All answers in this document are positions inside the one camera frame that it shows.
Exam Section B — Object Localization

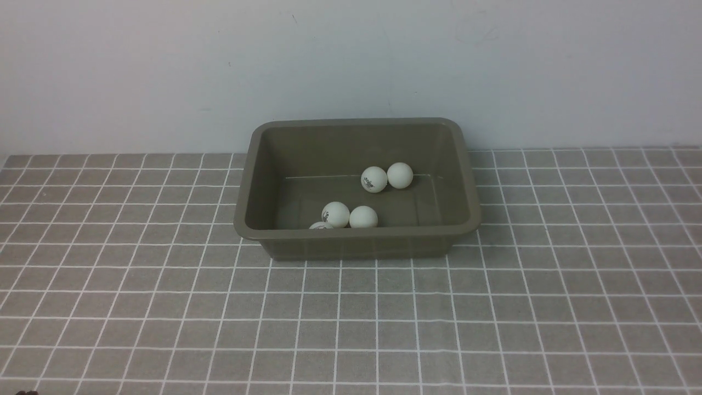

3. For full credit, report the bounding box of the olive green plastic bin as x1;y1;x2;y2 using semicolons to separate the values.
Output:
233;117;482;262

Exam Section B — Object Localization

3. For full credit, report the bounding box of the white printed ping-pong ball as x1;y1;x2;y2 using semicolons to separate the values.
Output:
361;167;388;193

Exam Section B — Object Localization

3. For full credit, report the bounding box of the grey checked tablecloth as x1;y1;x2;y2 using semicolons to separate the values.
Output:
1;147;701;394

